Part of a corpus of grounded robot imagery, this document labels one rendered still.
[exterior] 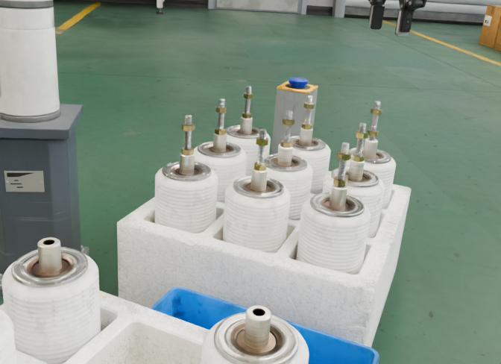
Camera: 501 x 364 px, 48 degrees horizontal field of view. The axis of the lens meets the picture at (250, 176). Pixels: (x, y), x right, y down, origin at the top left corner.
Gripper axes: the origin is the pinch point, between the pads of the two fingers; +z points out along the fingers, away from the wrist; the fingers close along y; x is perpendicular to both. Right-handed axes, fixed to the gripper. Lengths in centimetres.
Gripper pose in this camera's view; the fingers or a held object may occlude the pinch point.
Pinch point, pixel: (388, 24)
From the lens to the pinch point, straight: 96.5
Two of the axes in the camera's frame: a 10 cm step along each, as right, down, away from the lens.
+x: -9.0, 1.0, -4.2
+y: -4.3, -3.7, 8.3
